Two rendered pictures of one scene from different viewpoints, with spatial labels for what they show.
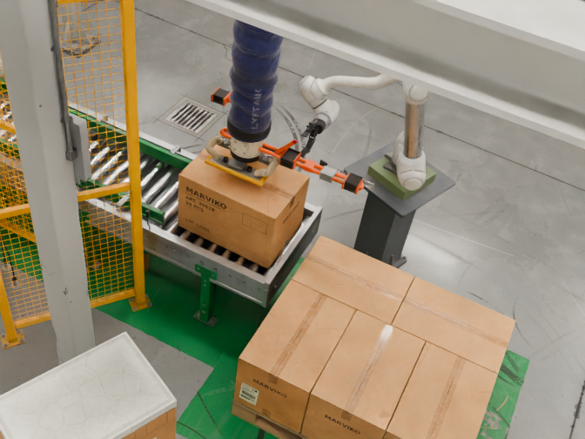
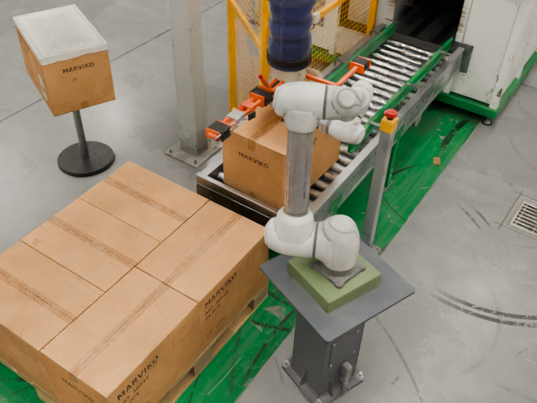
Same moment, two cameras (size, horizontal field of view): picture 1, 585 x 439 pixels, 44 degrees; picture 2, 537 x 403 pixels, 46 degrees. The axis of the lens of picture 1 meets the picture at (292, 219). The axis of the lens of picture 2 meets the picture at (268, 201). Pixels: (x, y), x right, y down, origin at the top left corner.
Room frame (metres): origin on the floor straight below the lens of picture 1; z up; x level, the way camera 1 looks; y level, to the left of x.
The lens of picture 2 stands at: (3.54, -2.48, 2.86)
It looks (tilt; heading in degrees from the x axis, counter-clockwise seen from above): 42 degrees down; 103
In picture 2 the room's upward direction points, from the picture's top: 2 degrees clockwise
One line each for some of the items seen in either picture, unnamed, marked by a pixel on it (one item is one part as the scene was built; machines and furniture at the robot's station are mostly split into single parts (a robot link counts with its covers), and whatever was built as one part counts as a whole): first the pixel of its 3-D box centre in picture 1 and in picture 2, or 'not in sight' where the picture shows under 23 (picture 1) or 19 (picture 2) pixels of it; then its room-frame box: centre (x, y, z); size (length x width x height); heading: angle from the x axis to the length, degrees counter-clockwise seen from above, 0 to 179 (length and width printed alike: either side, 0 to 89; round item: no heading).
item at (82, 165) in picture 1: (66, 142); not in sight; (2.24, 0.97, 1.62); 0.20 x 0.05 x 0.30; 71
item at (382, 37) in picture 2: (45, 170); (341, 66); (3.11, 1.49, 0.60); 1.60 x 0.10 x 0.09; 71
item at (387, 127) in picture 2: not in sight; (376, 190); (3.52, 0.34, 0.50); 0.07 x 0.07 x 1.00; 71
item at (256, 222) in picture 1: (242, 201); (284, 144); (2.97, 0.29, 0.75); 0.60 x 0.40 x 0.40; 69
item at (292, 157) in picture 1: (290, 158); (261, 96); (2.89, 0.06, 1.19); 0.10 x 0.08 x 0.06; 162
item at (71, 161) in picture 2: not in sight; (78, 125); (1.44, 0.69, 0.31); 0.40 x 0.40 x 0.62
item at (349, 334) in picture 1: (376, 359); (125, 284); (2.35, -0.58, 0.34); 1.20 x 1.00 x 0.40; 71
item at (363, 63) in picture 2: (221, 97); (359, 65); (3.31, 0.50, 1.19); 0.09 x 0.08 x 0.05; 162
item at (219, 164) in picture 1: (237, 165); not in sight; (2.88, 0.33, 1.08); 0.34 x 0.10 x 0.05; 72
